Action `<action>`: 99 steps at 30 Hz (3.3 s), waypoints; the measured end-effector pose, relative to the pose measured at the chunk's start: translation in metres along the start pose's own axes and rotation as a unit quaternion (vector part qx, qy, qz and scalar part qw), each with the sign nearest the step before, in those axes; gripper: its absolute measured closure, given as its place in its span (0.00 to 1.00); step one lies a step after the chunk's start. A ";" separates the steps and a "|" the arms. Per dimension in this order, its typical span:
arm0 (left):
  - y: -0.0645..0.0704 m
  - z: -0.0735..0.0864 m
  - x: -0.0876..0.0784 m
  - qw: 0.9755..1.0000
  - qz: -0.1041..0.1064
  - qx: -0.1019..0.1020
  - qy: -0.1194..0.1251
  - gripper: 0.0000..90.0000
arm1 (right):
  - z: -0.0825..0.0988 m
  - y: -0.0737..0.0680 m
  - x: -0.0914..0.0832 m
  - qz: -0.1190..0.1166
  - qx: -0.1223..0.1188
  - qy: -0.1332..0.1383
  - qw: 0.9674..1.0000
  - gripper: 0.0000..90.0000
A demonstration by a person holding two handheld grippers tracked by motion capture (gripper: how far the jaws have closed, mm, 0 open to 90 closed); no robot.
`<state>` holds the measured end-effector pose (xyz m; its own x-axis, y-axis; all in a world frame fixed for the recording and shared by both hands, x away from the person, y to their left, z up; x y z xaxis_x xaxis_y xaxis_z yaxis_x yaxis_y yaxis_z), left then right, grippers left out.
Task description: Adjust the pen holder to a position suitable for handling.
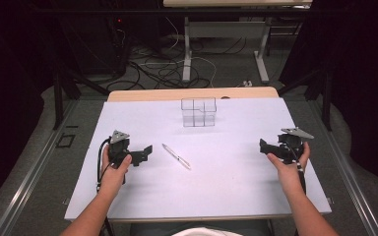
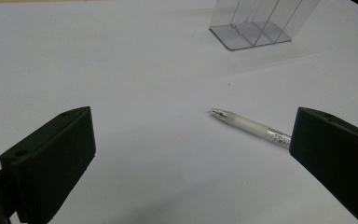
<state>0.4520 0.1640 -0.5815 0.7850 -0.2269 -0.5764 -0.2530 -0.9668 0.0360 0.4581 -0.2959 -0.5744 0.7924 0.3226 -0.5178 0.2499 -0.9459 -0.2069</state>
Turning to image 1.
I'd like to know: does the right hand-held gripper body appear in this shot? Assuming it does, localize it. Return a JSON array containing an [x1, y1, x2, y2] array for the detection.
[[277, 127, 315, 165]]

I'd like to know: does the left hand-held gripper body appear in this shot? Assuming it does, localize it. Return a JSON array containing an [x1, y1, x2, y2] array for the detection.
[[107, 130, 133, 168]]

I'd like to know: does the white pen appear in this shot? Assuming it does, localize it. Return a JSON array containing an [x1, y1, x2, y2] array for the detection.
[[161, 143, 192, 171]]

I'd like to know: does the clear plastic pen holder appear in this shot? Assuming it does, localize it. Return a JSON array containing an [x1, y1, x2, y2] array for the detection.
[[180, 96, 218, 128]]

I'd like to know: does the person's right hand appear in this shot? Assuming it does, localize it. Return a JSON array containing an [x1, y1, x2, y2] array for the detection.
[[266, 142, 311, 195]]

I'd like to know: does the person's left hand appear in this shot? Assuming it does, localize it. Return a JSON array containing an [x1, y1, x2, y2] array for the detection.
[[99, 153, 133, 196]]

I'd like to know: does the white table sheet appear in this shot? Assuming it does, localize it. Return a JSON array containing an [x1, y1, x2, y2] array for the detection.
[[64, 97, 333, 221]]

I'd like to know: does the black metal stand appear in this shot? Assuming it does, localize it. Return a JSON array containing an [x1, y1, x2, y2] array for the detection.
[[52, 58, 110, 131]]

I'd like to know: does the person's white clothing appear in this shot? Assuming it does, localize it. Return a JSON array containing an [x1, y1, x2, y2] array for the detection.
[[171, 226, 244, 236]]

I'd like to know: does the black computer tower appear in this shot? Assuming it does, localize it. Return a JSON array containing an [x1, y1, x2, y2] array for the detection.
[[75, 13, 131, 77]]

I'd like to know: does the white metal-legged desk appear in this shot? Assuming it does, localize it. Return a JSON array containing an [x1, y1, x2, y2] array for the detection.
[[162, 0, 313, 85]]

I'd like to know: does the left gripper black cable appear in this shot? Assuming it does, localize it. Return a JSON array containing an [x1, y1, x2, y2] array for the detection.
[[95, 138, 115, 236]]

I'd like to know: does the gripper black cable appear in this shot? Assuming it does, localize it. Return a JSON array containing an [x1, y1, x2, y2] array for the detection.
[[288, 144, 308, 195], [95, 138, 115, 236]]

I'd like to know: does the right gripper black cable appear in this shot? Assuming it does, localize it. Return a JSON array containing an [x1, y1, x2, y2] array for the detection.
[[288, 144, 308, 195]]

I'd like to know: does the black floor socket frame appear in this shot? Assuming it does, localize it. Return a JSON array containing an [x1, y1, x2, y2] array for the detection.
[[55, 133, 77, 149]]

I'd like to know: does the white floor cable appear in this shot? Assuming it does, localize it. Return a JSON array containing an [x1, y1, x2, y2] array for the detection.
[[163, 16, 219, 89]]

